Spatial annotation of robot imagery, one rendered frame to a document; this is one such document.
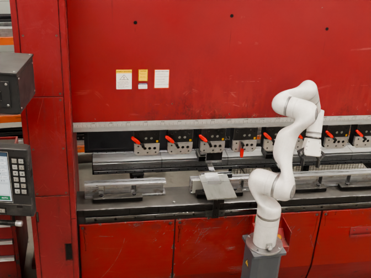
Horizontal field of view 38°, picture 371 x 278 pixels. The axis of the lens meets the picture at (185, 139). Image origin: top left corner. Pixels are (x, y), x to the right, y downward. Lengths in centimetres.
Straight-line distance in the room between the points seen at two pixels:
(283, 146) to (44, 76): 122
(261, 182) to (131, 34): 104
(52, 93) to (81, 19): 42
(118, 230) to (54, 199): 49
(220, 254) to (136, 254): 55
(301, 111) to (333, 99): 81
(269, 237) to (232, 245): 84
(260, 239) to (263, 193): 26
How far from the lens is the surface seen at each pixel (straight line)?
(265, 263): 286
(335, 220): 374
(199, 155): 355
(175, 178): 523
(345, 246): 392
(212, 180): 334
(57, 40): 271
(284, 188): 260
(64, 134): 291
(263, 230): 276
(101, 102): 305
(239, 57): 307
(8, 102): 239
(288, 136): 260
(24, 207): 261
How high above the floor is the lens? 276
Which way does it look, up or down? 28 degrees down
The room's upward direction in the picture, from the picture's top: 3 degrees clockwise
